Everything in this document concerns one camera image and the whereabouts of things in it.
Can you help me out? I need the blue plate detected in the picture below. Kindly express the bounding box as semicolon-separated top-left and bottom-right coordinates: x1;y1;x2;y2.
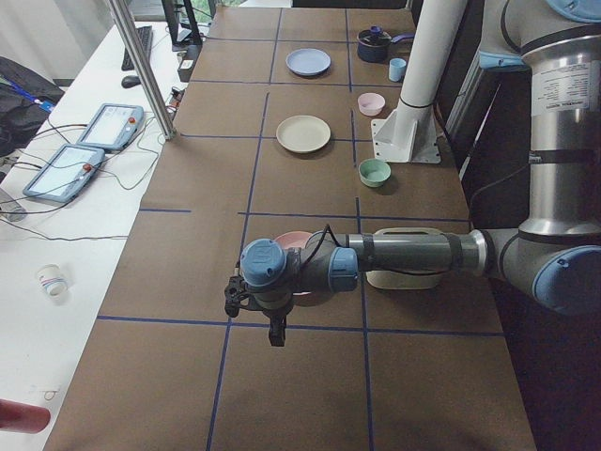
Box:
285;48;331;77

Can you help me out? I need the pink bowl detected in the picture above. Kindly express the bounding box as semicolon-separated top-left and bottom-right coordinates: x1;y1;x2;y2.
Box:
357;92;386;117

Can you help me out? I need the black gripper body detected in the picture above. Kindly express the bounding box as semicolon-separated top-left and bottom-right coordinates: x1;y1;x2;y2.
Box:
263;300;294;329

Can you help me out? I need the near teach pendant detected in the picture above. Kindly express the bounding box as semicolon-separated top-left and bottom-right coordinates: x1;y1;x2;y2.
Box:
23;144;105;204

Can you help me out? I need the dark blue pot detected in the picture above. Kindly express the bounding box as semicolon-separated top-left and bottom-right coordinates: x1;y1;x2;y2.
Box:
357;25;415;63

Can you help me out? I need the cream toaster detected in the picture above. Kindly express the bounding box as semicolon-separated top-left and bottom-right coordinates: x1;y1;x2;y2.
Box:
366;227;442;290

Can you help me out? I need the red cylinder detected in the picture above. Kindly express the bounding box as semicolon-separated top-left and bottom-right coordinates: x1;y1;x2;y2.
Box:
0;399;51;434

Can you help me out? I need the light blue cup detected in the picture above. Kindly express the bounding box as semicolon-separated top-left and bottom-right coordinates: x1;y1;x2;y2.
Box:
388;57;408;83

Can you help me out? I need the aluminium frame post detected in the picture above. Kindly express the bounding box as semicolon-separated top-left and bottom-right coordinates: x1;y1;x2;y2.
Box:
106;0;177;141

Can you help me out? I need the paper cup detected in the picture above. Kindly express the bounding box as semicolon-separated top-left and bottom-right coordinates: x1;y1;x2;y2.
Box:
36;264;69;302

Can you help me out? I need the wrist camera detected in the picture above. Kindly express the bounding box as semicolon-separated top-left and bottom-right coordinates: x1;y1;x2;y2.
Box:
224;275;254;319

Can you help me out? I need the black bag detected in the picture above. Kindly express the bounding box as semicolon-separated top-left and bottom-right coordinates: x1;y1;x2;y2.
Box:
1;56;64;157

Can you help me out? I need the teach pendant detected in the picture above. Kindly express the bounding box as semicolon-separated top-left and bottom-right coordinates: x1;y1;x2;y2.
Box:
23;144;105;204
77;103;145;153

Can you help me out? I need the pink plate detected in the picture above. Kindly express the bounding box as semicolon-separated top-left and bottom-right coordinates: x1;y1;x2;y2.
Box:
274;231;312;252

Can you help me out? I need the white mounting column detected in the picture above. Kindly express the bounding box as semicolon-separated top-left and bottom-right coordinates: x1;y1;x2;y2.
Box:
371;0;467;164

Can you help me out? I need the black keyboard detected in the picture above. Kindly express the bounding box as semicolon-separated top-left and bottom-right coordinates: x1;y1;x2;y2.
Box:
121;24;154;72

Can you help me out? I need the far teach pendant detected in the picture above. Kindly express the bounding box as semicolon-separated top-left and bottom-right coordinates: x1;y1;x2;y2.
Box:
77;103;145;153

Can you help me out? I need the cream plate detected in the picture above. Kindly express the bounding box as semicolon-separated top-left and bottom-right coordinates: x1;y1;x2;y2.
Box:
276;115;331;153

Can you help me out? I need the green bowl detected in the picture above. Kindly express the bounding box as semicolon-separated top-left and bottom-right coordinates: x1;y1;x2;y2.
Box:
358;159;392;188

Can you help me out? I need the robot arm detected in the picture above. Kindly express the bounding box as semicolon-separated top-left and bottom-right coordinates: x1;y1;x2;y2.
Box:
224;1;600;347

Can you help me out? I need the black computer mouse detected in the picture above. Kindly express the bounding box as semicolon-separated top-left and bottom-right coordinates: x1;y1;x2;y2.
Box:
121;75;141;89

